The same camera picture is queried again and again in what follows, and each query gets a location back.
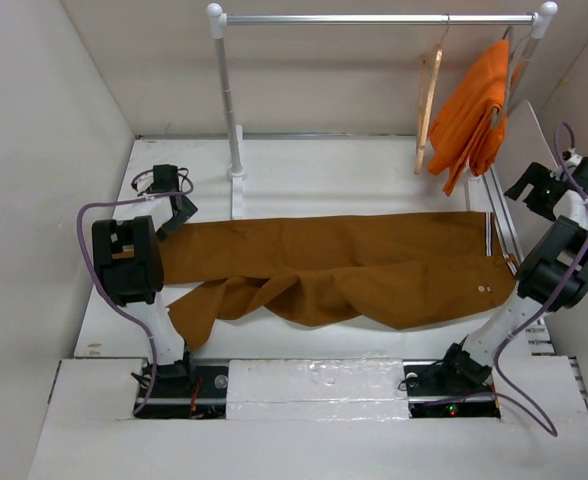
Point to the brown trousers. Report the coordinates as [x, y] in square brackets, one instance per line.
[403, 271]

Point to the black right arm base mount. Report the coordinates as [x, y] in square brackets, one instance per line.
[452, 387]

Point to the orange hanging garment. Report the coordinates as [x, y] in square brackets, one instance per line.
[469, 130]

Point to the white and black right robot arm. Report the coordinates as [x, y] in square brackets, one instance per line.
[554, 275]

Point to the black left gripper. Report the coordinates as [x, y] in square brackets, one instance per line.
[188, 212]

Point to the empty wooden hanger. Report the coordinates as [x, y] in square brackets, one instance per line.
[430, 68]

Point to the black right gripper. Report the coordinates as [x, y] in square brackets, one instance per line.
[537, 175]

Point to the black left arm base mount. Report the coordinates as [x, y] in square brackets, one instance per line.
[188, 390]

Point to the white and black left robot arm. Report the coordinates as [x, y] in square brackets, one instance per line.
[128, 265]

